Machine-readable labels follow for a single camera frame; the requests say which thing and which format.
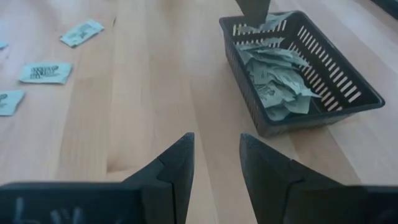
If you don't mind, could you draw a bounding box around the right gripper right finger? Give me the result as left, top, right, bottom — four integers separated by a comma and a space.
239, 133, 346, 224

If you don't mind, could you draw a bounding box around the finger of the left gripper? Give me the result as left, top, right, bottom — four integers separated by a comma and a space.
235, 0, 253, 27
252, 0, 271, 27

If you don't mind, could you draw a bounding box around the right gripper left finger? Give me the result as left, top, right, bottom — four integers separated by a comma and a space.
122, 132, 196, 224

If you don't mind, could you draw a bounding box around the black slotted plastic basket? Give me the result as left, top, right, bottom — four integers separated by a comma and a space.
218, 10, 386, 138

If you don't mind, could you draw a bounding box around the black aluminium table frame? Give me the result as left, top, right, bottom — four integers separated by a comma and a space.
369, 0, 398, 19

